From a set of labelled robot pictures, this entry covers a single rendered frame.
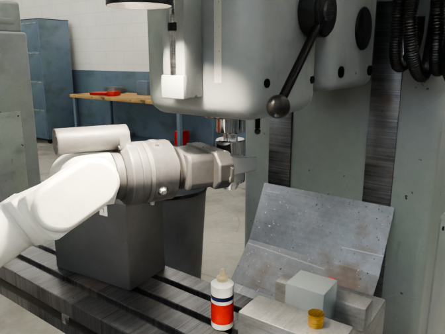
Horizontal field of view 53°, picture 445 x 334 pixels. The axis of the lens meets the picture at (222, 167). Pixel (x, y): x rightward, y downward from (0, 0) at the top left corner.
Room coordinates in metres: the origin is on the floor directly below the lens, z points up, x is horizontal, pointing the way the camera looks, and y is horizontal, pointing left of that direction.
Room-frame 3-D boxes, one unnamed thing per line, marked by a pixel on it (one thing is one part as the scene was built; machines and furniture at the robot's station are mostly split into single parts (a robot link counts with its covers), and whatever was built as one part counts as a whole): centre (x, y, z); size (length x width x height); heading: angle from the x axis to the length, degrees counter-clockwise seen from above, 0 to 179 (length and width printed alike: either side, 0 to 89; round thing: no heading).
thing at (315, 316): (0.54, -0.13, 1.05); 0.02 x 0.02 x 0.02
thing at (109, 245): (0.93, 0.25, 1.03); 0.22 x 0.12 x 0.20; 60
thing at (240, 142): (0.69, -0.01, 1.26); 0.05 x 0.05 x 0.01
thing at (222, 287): (0.71, 0.00, 0.98); 0.04 x 0.04 x 0.11
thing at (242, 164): (0.66, -0.03, 1.23); 0.06 x 0.02 x 0.03; 121
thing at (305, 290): (0.60, -0.13, 1.04); 0.06 x 0.05 x 0.06; 55
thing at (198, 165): (0.64, 0.07, 1.23); 0.13 x 0.12 x 0.10; 31
